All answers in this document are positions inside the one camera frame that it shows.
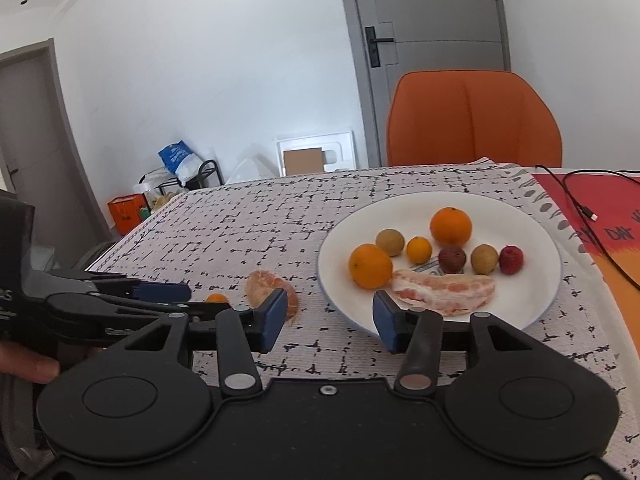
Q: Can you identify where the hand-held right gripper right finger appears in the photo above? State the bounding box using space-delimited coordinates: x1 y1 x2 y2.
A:
372 289 549 394

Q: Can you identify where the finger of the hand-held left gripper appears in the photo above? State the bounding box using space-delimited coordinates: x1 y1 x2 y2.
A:
45 294 201 348
47 269 192 301

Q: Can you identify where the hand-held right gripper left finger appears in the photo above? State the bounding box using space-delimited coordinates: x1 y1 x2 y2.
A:
107 289 289 397

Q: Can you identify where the orange peeled pomelo segment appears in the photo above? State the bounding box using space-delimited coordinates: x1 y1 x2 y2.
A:
245 270 300 322

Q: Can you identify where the large orange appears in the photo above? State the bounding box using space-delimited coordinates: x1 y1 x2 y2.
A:
430 207 473 246
348 243 394 290

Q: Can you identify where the pale peeled pomelo segment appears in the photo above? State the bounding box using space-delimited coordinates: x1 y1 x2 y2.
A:
391 268 497 317

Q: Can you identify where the brown longan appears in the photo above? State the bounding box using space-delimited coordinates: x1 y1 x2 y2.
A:
470 244 500 276
375 228 405 257

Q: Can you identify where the dark purple passion fruit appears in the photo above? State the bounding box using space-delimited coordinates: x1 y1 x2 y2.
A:
438 246 467 275

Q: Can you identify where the white plate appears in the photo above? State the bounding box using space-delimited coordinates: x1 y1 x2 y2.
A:
317 191 563 337

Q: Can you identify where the small red fruit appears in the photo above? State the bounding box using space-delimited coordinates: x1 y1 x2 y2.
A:
499 245 524 276

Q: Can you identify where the person's left hand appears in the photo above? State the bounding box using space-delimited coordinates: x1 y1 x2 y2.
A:
0 342 62 386

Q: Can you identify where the orange paper bag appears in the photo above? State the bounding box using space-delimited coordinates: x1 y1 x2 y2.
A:
107 194 148 236

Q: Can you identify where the dark grey doorway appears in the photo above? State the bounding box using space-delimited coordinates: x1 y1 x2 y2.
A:
0 39 111 266

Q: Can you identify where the black shoe rack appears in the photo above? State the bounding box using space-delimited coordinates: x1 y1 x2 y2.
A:
145 159 224 196

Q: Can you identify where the blue white bag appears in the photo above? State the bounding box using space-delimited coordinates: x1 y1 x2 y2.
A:
158 140 202 183

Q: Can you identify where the clear plastic bag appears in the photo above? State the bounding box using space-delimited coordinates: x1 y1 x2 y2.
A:
226 157 276 185

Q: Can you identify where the brown cardboard piece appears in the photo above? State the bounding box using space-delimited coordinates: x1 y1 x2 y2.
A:
282 146 325 177

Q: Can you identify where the white foam packaging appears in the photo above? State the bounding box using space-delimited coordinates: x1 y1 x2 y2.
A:
276 131 357 177

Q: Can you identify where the orange chair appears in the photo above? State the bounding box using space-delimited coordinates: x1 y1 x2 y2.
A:
385 70 563 168

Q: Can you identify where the red orange printed mat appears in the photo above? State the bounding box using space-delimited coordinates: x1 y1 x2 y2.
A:
530 167 640 361

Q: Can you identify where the grey door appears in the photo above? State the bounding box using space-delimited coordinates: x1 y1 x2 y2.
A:
335 0 512 168

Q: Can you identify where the black cable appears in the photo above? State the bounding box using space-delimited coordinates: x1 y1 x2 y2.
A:
560 169 640 291
535 165 598 221

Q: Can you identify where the black door handle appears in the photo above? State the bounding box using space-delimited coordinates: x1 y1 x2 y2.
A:
364 25 396 68

